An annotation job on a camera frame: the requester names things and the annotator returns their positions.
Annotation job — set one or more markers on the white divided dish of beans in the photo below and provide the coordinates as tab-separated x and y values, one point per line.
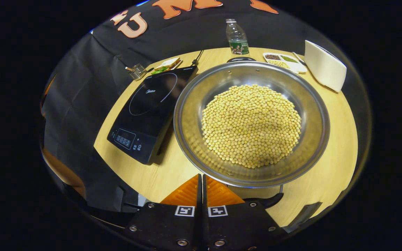
284	62

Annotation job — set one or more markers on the white toaster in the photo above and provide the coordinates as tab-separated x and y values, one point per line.
325	68

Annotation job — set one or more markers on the white sandwich plate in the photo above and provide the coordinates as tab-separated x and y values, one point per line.
179	63

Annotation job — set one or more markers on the sandwich with lettuce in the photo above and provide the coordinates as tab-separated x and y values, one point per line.
168	63

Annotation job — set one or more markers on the pile of yellow soybeans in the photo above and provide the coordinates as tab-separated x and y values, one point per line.
251	125

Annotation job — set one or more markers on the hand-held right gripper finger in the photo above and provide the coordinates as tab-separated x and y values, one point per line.
205	200
199	200

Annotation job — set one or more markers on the clear plastic water bottle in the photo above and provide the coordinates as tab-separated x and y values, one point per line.
237	38

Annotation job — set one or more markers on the black induction cooktop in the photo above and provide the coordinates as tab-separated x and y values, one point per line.
145	115

